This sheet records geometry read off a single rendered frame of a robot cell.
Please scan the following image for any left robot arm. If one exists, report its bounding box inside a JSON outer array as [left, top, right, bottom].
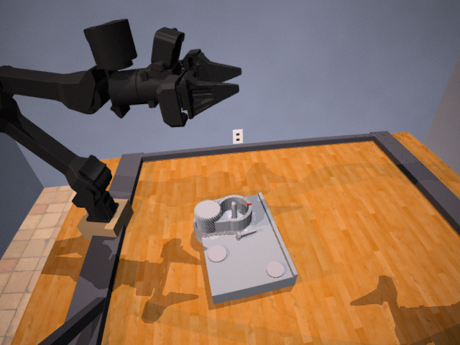
[[0, 19, 185, 223]]

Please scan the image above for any silver toothed gear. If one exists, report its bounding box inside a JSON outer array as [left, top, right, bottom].
[[223, 208, 246, 219]]

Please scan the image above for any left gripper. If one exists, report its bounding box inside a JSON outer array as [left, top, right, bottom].
[[136, 49, 242, 127]]

